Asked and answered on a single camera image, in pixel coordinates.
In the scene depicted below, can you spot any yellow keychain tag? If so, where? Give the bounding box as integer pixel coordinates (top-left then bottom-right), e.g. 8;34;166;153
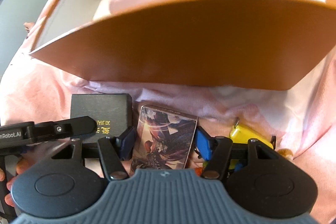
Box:
228;119;276;171

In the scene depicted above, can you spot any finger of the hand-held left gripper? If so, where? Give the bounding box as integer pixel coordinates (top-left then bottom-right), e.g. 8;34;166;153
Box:
24;116;97;145

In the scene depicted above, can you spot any person's left hand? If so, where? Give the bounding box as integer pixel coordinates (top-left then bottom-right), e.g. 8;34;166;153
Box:
0;157;29;204

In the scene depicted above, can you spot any pink printed duvet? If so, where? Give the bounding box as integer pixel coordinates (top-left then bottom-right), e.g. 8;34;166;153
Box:
0;0;336;214

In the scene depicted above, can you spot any person's foot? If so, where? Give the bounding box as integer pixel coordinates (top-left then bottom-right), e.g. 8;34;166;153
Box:
24;21;37;39

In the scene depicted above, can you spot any orange cardboard box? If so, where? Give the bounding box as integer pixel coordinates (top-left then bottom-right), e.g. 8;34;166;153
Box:
28;0;336;92

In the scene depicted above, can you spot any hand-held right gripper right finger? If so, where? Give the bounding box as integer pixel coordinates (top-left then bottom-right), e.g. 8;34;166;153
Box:
194;125;280;180

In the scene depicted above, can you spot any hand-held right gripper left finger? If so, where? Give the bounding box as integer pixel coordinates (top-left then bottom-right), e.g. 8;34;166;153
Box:
49;126;137;181

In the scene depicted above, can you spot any small black box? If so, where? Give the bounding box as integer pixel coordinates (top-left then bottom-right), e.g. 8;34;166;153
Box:
70;93;133;149

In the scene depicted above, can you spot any printed card box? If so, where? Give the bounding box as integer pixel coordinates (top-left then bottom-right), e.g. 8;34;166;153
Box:
130;104;198;170

